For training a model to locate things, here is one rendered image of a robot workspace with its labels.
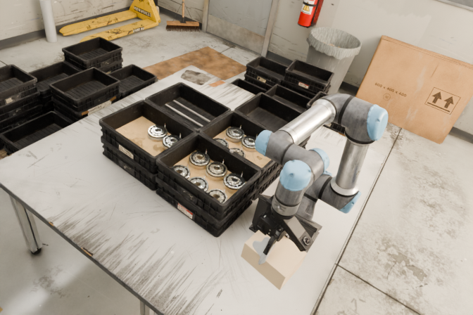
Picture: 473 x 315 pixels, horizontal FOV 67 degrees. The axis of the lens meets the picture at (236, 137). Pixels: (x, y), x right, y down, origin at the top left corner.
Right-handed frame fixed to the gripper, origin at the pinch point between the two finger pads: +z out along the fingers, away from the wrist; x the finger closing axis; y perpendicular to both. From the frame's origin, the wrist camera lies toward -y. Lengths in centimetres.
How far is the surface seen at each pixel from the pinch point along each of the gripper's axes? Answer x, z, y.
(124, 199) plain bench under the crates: 4, 39, 77
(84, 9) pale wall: -165, 88, 410
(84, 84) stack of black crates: -51, 60, 209
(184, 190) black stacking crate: -11, 22, 52
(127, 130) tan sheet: -19, 26, 106
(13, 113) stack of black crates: 1, 69, 214
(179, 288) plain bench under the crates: 14.2, 39.1, 25.6
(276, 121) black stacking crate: -94, 26, 61
